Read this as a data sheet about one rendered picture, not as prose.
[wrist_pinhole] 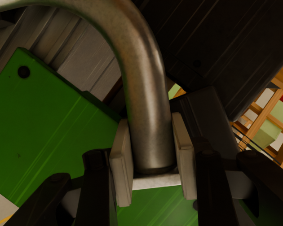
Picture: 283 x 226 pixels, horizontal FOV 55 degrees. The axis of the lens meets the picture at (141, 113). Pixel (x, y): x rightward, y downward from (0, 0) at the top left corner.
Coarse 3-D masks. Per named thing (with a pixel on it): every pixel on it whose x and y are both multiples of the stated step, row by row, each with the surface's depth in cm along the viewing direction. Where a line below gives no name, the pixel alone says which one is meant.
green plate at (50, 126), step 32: (32, 64) 22; (0, 96) 22; (32, 96) 22; (64, 96) 22; (0, 128) 23; (32, 128) 22; (64, 128) 22; (96, 128) 22; (0, 160) 23; (32, 160) 23; (64, 160) 23; (0, 192) 24; (32, 192) 23; (160, 192) 22; (128, 224) 23; (160, 224) 23; (192, 224) 23
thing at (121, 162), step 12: (120, 132) 17; (120, 144) 15; (120, 156) 14; (132, 156) 19; (120, 168) 14; (132, 168) 18; (120, 180) 14; (132, 180) 17; (120, 192) 14; (120, 204) 14
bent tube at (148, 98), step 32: (0, 0) 18; (32, 0) 18; (64, 0) 17; (96, 0) 17; (128, 0) 17; (128, 32) 17; (128, 64) 17; (160, 64) 18; (128, 96) 18; (160, 96) 18; (160, 128) 18; (160, 160) 18
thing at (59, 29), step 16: (16, 16) 23; (32, 16) 23; (48, 16) 22; (64, 16) 23; (0, 32) 24; (16, 32) 23; (32, 32) 23; (48, 32) 23; (64, 32) 22; (80, 32) 23; (0, 48) 23; (32, 48) 23; (48, 48) 23; (64, 48) 23; (0, 64) 24; (48, 64) 23
